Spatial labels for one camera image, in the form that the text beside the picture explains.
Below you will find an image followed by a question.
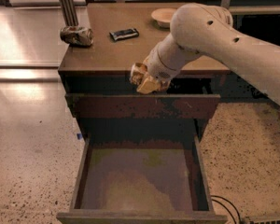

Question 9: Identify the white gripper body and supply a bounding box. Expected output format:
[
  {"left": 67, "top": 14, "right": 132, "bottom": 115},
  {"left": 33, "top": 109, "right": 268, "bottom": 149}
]
[{"left": 147, "top": 49, "right": 177, "bottom": 81}]

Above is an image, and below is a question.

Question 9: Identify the orange soda can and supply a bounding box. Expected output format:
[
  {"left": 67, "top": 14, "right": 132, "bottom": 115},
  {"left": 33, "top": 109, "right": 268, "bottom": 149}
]
[{"left": 130, "top": 63, "right": 147, "bottom": 85}]

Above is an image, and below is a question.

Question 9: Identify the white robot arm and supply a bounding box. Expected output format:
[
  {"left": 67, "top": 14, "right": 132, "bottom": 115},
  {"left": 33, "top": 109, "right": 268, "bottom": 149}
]
[{"left": 135, "top": 3, "right": 280, "bottom": 105}]

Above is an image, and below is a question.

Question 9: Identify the brown wooden drawer cabinet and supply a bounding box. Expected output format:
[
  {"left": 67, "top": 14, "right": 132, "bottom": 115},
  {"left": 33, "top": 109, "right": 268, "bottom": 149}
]
[{"left": 58, "top": 2, "right": 233, "bottom": 145}]

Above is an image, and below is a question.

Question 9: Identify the top wooden drawer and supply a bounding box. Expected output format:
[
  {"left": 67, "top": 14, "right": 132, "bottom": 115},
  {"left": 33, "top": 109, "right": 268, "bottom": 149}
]
[{"left": 65, "top": 93, "right": 220, "bottom": 119}]

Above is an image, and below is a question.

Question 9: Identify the black snack bar wrapper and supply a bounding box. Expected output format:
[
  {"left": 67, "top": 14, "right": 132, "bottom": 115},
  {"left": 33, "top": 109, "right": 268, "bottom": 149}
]
[{"left": 109, "top": 28, "right": 139, "bottom": 42}]

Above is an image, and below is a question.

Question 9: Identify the beige shallow bowl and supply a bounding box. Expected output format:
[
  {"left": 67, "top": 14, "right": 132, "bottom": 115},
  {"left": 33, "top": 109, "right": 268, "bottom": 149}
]
[{"left": 151, "top": 8, "right": 176, "bottom": 28}]

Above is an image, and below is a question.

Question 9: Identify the blue tape piece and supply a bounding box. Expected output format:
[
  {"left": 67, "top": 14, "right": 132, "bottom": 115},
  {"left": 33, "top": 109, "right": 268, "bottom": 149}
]
[{"left": 77, "top": 133, "right": 83, "bottom": 140}]

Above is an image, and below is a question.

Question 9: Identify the metal vertical post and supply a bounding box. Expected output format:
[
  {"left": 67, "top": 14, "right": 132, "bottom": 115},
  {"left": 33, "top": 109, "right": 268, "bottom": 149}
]
[{"left": 59, "top": 0, "right": 78, "bottom": 26}]

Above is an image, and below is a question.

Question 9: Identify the black floor cable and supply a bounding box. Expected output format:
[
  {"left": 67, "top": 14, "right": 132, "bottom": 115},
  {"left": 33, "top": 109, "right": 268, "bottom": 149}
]
[{"left": 210, "top": 195, "right": 243, "bottom": 224}]

